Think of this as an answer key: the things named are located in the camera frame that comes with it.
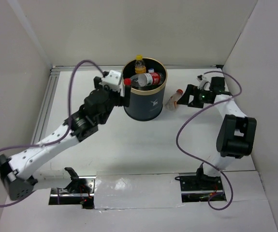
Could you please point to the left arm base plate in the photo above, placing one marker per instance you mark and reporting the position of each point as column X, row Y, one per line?
column 81, row 195

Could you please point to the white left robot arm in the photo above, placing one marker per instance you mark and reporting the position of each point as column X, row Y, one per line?
column 19, row 172

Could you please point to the clear bottle red cap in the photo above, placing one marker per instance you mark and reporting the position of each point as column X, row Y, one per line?
column 171, row 104

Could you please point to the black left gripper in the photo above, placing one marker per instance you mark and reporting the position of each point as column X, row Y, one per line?
column 96, row 80

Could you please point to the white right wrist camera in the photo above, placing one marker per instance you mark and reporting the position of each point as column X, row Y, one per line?
column 203, row 82

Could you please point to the clear bottle yellow cap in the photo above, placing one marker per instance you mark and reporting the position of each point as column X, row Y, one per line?
column 139, row 65

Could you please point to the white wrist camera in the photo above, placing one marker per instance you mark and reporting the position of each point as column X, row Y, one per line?
column 112, row 80
column 203, row 82

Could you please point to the aluminium frame rail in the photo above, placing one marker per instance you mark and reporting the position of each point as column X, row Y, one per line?
column 44, row 113

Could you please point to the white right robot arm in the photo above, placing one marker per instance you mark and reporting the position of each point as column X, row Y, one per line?
column 236, row 135

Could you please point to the dark bin with gold rim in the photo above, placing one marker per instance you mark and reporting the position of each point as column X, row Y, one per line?
column 145, row 102

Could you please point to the clear bottle red label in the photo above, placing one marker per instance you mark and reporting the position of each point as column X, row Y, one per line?
column 145, row 79

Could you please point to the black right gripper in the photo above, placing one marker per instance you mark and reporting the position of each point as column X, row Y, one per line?
column 192, row 90

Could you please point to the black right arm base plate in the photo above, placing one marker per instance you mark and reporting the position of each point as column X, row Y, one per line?
column 195, row 190

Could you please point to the silver tape sheet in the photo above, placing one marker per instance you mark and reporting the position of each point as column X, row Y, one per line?
column 143, row 191

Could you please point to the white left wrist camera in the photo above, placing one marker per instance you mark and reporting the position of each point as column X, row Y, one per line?
column 112, row 80

